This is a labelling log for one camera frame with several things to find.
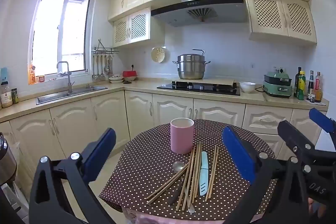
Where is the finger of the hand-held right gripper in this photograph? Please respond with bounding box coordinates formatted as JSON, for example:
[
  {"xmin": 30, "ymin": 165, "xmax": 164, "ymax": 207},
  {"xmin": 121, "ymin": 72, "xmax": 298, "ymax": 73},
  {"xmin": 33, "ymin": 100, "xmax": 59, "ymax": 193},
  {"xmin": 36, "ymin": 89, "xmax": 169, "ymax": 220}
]
[
  {"xmin": 277, "ymin": 120, "xmax": 336, "ymax": 173},
  {"xmin": 308, "ymin": 108, "xmax": 336, "ymax": 135}
]

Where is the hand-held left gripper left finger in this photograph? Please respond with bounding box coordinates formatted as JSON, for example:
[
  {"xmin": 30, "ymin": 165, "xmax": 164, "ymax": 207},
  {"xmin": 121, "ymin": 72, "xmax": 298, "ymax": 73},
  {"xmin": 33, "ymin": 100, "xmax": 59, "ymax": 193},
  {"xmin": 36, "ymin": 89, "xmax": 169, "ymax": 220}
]
[{"xmin": 29, "ymin": 127, "xmax": 117, "ymax": 224}]

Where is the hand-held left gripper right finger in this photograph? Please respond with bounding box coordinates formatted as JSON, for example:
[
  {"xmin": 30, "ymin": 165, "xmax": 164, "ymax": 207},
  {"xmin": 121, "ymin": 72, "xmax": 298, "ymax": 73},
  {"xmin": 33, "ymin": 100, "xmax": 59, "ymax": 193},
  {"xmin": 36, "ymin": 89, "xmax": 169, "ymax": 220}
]
[{"xmin": 222, "ymin": 126, "xmax": 310, "ymax": 224}]

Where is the light blue sheathed knife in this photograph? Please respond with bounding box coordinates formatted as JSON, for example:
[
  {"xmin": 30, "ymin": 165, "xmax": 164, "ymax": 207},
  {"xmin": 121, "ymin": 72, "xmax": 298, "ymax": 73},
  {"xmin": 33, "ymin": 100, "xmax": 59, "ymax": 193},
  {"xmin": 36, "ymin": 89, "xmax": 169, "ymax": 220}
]
[{"xmin": 199, "ymin": 151, "xmax": 209, "ymax": 196}]

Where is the bundle of wooden chopsticks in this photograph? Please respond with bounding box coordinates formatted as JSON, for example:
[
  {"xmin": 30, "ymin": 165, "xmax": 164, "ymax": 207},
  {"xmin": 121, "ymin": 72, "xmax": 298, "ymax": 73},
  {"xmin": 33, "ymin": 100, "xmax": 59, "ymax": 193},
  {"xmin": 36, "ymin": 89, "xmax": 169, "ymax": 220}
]
[{"xmin": 146, "ymin": 141, "xmax": 219, "ymax": 212}]

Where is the pink cup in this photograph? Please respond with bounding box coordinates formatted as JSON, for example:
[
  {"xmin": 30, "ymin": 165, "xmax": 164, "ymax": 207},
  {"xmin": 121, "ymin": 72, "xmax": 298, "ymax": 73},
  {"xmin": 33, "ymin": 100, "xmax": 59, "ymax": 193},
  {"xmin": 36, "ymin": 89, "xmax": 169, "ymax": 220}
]
[{"xmin": 170, "ymin": 117, "xmax": 195, "ymax": 155}]

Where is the black handled utensil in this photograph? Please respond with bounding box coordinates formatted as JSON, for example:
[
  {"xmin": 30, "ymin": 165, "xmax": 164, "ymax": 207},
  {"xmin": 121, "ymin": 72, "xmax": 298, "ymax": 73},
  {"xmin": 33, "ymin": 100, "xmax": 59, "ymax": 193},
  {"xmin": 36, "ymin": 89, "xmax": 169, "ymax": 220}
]
[{"xmin": 169, "ymin": 182, "xmax": 184, "ymax": 205}]

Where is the person's right hand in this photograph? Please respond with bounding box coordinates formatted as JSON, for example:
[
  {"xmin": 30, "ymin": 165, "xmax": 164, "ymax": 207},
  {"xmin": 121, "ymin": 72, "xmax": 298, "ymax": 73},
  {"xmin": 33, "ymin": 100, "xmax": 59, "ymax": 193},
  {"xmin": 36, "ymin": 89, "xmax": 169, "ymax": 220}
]
[{"xmin": 308, "ymin": 197, "xmax": 325, "ymax": 214}]

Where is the red label bottle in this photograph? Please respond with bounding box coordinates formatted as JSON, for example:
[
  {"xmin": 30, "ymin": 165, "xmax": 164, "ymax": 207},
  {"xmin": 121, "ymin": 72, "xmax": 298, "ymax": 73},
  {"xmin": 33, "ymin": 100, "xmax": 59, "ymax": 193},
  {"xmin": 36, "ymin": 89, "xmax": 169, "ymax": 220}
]
[{"xmin": 314, "ymin": 71, "xmax": 323, "ymax": 103}]

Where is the dark sauce bottle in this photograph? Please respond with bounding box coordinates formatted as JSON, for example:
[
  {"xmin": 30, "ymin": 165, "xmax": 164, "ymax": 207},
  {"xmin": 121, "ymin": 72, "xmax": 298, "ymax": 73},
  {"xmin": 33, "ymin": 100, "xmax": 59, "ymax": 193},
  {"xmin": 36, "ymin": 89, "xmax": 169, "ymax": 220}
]
[{"xmin": 307, "ymin": 70, "xmax": 315, "ymax": 101}]

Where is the yellow green bottle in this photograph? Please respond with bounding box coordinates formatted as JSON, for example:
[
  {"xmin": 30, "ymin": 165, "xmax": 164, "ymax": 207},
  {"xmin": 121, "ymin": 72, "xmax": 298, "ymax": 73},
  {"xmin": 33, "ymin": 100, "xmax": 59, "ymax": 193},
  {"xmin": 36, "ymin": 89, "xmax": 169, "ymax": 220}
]
[{"xmin": 298, "ymin": 71, "xmax": 306, "ymax": 101}]

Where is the dark oil bottle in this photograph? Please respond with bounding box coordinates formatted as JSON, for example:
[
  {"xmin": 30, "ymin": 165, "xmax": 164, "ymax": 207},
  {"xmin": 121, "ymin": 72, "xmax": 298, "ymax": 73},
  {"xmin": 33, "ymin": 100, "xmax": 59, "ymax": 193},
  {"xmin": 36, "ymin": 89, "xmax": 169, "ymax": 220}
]
[{"xmin": 294, "ymin": 67, "xmax": 302, "ymax": 98}]

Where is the polka dot round table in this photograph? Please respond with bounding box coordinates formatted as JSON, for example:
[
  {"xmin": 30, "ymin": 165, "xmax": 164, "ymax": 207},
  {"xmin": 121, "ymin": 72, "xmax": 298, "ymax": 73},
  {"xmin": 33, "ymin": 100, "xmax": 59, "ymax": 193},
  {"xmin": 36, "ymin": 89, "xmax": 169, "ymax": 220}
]
[{"xmin": 98, "ymin": 118, "xmax": 279, "ymax": 215}]

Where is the green electric cooker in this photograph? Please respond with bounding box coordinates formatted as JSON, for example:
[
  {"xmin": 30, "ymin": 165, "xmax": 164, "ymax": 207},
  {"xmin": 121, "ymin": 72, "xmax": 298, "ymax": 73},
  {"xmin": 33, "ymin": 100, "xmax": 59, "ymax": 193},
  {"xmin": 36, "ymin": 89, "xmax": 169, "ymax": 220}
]
[{"xmin": 263, "ymin": 68, "xmax": 293, "ymax": 98}]

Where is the white bowl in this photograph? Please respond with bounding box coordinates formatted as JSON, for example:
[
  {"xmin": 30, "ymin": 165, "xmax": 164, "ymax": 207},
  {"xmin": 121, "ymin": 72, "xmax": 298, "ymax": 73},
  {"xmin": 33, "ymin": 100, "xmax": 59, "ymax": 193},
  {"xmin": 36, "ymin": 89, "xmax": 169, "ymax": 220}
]
[{"xmin": 239, "ymin": 81, "xmax": 256, "ymax": 93}]

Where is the black gas stove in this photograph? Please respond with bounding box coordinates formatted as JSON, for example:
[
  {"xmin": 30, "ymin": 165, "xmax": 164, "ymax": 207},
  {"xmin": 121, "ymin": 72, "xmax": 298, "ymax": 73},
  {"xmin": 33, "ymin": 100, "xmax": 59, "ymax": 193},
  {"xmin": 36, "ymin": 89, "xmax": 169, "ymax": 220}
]
[{"xmin": 157, "ymin": 80, "xmax": 241, "ymax": 96}]

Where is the stainless steel sink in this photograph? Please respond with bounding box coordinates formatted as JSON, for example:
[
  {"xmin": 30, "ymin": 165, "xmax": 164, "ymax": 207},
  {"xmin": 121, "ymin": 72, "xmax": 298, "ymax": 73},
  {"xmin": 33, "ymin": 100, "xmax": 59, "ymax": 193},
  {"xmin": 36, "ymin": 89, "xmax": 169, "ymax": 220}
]
[{"xmin": 36, "ymin": 84, "xmax": 108, "ymax": 105}]

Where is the beige board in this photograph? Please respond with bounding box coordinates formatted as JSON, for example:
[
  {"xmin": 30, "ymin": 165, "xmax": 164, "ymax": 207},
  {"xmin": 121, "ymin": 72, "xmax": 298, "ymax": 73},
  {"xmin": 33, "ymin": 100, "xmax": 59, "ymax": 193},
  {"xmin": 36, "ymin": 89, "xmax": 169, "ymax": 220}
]
[{"xmin": 172, "ymin": 78, "xmax": 237, "ymax": 85}]

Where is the hanging metal spatula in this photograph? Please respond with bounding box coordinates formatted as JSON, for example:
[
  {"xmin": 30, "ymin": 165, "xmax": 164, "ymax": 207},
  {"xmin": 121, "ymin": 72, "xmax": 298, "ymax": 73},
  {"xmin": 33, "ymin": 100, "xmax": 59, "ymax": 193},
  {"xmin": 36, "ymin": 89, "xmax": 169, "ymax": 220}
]
[{"xmin": 99, "ymin": 55, "xmax": 106, "ymax": 81}]

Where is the metal faucet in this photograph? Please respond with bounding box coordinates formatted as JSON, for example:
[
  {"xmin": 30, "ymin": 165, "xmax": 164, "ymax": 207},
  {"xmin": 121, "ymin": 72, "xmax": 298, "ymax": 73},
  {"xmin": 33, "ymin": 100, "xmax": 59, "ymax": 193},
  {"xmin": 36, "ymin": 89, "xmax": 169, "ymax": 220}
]
[{"xmin": 56, "ymin": 61, "xmax": 75, "ymax": 94}]

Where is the beige kitchen countertop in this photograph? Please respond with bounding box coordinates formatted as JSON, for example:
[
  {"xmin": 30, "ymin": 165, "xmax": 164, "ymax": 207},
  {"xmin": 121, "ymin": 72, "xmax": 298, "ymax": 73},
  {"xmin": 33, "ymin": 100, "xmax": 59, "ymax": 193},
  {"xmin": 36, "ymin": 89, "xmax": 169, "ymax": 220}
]
[{"xmin": 0, "ymin": 77, "xmax": 330, "ymax": 123}]

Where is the stainless steel kettle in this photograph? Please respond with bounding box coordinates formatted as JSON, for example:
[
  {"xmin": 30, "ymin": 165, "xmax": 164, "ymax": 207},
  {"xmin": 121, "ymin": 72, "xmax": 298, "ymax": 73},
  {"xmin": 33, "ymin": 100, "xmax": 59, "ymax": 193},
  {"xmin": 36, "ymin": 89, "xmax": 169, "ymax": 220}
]
[{"xmin": 0, "ymin": 132, "xmax": 17, "ymax": 185}]

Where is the stainless steel steamer pot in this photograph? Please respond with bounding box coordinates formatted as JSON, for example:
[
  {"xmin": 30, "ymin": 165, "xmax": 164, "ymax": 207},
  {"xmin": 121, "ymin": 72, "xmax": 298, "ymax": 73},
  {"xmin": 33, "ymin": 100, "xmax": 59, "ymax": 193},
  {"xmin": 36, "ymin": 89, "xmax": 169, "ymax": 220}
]
[{"xmin": 172, "ymin": 49, "xmax": 211, "ymax": 80}]

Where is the orange bottle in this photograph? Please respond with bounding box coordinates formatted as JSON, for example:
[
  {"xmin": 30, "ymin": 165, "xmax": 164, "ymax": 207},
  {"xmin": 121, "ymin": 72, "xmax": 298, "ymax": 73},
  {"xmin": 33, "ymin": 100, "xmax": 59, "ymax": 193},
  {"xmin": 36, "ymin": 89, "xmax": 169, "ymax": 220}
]
[{"xmin": 28, "ymin": 61, "xmax": 36, "ymax": 85}]

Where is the white cap jar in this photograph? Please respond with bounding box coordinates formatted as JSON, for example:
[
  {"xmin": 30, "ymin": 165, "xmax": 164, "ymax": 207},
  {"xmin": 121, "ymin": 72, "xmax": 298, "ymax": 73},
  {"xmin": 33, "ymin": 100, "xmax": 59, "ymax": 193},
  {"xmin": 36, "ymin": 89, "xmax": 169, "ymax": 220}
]
[{"xmin": 0, "ymin": 81, "xmax": 13, "ymax": 108}]

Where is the cream perforated plate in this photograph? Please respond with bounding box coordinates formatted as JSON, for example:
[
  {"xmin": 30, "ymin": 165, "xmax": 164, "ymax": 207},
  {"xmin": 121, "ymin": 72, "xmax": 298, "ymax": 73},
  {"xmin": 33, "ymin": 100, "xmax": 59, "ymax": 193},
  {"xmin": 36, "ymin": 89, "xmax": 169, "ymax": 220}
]
[{"xmin": 151, "ymin": 47, "xmax": 166, "ymax": 63}]

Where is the cream lattice door cabinet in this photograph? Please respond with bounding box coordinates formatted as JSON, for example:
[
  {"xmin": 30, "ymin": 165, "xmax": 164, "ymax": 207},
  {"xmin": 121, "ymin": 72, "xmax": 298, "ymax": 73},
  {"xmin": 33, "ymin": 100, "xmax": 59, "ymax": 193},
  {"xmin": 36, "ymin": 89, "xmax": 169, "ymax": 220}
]
[
  {"xmin": 112, "ymin": 7, "xmax": 166, "ymax": 48},
  {"xmin": 244, "ymin": 0, "xmax": 318, "ymax": 45}
]

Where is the kitchen window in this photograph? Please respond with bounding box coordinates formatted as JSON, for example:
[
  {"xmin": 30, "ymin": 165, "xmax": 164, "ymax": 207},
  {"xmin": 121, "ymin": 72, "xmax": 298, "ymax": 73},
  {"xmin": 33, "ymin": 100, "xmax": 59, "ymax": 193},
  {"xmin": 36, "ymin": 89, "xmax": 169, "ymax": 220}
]
[{"xmin": 28, "ymin": 0, "xmax": 93, "ymax": 83}]

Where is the black range hood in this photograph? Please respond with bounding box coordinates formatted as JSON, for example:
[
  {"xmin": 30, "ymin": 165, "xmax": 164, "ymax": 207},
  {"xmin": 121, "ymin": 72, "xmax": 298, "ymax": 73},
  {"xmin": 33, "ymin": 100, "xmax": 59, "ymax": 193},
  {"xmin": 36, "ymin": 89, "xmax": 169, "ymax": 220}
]
[{"xmin": 151, "ymin": 0, "xmax": 248, "ymax": 28}]

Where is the metal wall utensil rack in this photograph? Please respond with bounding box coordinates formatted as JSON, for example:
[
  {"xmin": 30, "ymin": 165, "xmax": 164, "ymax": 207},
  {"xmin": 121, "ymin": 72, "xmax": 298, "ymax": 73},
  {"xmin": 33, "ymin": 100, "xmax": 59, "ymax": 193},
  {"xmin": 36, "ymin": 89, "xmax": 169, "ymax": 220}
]
[{"xmin": 92, "ymin": 39, "xmax": 119, "ymax": 54}]

